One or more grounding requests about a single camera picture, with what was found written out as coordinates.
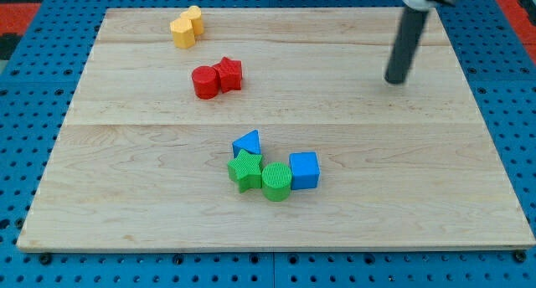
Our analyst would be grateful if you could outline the yellow heart block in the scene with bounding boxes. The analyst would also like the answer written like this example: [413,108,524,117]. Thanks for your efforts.
[180,5,204,36]

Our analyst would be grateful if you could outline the blue triangle block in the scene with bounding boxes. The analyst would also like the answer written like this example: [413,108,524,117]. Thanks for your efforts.
[232,130,261,157]

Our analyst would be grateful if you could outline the green cylinder block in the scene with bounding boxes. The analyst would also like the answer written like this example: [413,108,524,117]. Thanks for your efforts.
[261,162,292,202]

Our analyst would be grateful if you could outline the wooden board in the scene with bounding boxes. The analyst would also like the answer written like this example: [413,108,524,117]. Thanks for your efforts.
[17,8,535,254]

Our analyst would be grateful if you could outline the red cylinder block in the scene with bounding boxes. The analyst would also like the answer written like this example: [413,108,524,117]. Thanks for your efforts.
[191,65,219,100]

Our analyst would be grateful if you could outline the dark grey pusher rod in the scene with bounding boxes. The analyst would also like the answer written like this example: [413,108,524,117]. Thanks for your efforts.
[384,6,430,85]

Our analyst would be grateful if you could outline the blue cube block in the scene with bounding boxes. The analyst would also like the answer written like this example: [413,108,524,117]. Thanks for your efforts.
[289,152,320,190]

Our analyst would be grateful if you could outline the yellow hexagon block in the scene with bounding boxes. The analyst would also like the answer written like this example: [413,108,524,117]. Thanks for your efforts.
[170,18,196,49]

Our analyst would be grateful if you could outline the green star block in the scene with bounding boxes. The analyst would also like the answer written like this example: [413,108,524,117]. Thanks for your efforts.
[227,149,263,193]

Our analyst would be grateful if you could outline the red star block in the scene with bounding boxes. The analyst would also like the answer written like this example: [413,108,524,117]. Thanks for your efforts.
[213,57,243,93]

